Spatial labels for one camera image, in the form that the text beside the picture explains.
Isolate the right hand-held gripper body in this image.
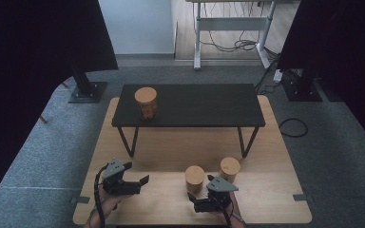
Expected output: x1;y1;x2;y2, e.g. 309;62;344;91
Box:
193;176;240;214

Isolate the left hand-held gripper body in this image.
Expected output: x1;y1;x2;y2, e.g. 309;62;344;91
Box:
101;158;142;196

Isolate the brown jar with bamboo lid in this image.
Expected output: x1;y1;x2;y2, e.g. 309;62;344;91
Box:
219;157;241;184
184;164;206;194
134;86;159;121

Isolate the black riser shelf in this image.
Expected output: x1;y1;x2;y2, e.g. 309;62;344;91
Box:
111;83;266;159

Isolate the person's right hand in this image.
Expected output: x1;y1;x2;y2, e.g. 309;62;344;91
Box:
215;191;243;222

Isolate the person's left hand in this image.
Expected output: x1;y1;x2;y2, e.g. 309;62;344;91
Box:
91;189;131;220

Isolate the black metal stand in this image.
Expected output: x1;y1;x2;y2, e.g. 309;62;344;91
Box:
281;67;323;103
67;65;108;105

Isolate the black curtain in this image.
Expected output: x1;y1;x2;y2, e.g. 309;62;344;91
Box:
0;0;119;213
277;0;365;156

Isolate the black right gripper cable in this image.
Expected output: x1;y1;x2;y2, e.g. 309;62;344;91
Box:
215;196;233;228

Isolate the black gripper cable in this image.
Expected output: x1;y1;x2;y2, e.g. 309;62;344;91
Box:
93;164;108;228
215;196;233;228

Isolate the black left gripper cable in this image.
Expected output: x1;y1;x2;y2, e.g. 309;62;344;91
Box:
93;164;108;228

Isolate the looped black floor cable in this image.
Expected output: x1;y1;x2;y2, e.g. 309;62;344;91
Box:
279;118;309;139

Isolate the black power strip cable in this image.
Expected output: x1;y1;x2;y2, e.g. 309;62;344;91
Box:
255;60;281;96

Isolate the bundle of black cables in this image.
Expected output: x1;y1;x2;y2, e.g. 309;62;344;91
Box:
199;3;281;53

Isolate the white desk frame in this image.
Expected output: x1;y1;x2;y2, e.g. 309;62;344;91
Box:
184;0;300;71

